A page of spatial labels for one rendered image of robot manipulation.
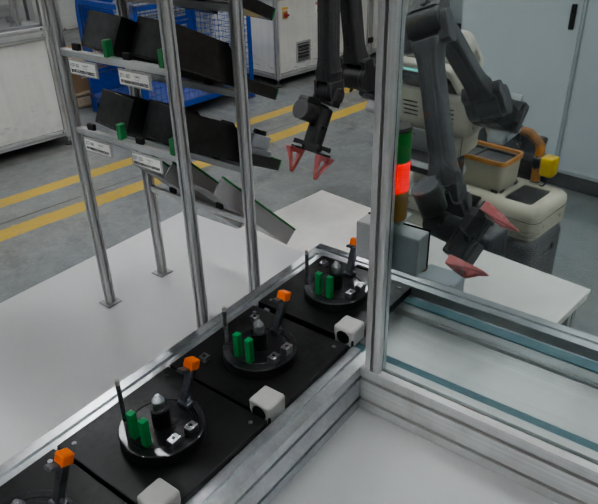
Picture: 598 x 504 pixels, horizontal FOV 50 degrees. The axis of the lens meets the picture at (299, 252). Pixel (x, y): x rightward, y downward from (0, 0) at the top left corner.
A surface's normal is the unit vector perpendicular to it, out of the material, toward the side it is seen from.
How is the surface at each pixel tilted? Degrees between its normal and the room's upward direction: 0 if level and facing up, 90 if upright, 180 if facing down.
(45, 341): 0
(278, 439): 0
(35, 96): 90
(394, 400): 90
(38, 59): 90
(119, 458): 0
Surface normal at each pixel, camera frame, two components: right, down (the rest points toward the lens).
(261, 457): -0.02, -0.87
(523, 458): -0.60, 0.41
